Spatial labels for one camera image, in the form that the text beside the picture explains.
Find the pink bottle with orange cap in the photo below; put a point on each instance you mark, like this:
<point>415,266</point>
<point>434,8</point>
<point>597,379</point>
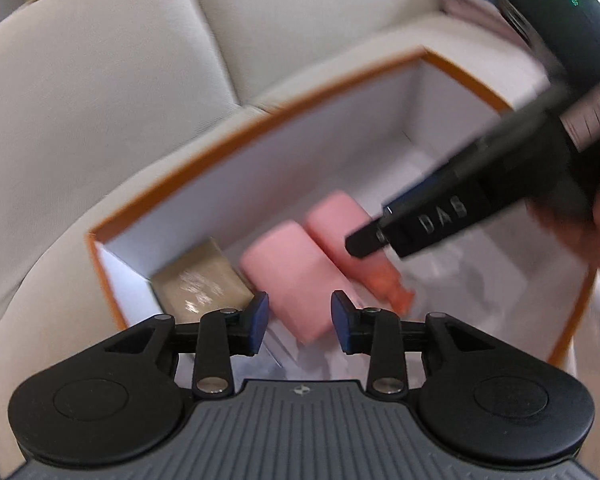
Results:
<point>340,220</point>

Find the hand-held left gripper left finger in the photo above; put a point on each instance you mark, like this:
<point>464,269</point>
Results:
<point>257,322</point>

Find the anime printed pillow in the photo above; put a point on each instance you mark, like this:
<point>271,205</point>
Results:
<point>475,5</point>

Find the tan foil packet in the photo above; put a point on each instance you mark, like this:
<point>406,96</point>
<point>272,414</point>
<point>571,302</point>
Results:
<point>200,285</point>

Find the person's right hand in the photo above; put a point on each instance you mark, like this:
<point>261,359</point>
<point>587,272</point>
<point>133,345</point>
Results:
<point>595,240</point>

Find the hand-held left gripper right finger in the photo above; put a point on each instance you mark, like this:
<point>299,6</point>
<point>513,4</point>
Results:
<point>342,322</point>

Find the orange cardboard box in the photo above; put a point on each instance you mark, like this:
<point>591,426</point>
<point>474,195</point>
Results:
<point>330,160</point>

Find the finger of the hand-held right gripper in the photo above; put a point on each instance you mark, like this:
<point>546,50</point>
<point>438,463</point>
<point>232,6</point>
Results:
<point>366,240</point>

